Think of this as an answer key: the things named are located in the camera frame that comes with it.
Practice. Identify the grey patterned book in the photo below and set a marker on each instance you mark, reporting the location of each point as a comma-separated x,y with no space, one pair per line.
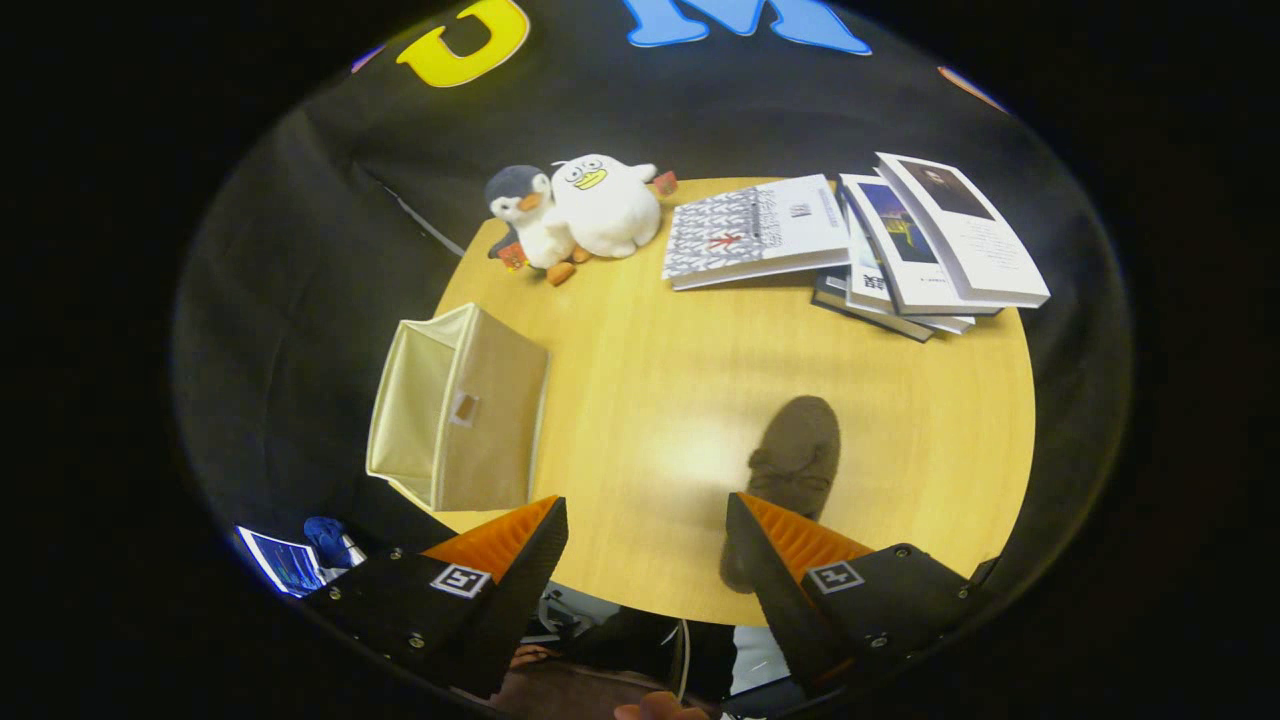
750,235

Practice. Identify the white book with dark photo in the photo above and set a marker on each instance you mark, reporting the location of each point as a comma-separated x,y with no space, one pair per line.
975,240

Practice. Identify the blue cloth bundle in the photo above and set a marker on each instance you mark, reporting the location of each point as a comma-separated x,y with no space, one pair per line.
328,540

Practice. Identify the blue printed sheet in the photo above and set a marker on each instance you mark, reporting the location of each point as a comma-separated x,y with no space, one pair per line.
285,565

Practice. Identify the brown fuzzy shoe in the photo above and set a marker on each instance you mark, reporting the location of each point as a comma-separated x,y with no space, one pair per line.
800,440

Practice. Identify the white book with blue photo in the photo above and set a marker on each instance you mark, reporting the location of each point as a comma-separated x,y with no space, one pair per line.
895,250

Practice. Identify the penguin plush toy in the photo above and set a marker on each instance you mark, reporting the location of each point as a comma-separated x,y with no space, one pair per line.
535,225

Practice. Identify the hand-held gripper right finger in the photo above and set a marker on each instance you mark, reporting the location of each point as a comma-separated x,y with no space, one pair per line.
770,590

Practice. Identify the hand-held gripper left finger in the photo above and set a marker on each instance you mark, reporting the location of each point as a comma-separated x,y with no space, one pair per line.
510,600

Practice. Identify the white duck plush toy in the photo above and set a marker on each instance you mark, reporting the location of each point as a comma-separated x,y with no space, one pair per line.
610,210

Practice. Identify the beige fabric storage box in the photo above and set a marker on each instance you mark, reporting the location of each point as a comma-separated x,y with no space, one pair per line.
490,420

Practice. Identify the dark grey book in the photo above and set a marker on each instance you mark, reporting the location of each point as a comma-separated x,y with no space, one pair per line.
850,305

